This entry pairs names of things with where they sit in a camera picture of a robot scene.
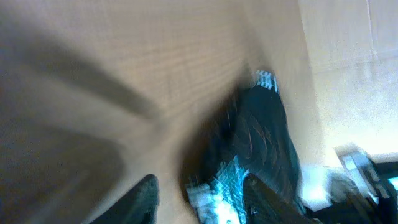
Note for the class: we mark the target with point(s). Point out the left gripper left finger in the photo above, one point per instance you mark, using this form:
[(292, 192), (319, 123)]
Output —
[(137, 206)]

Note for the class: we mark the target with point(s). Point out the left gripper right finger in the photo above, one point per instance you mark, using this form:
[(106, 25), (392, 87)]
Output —
[(263, 205)]

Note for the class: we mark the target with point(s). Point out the black orange-lined jersey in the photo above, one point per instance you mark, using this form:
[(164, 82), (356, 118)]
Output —
[(251, 137)]

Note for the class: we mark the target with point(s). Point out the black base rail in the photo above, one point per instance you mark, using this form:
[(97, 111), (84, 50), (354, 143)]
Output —
[(362, 190)]

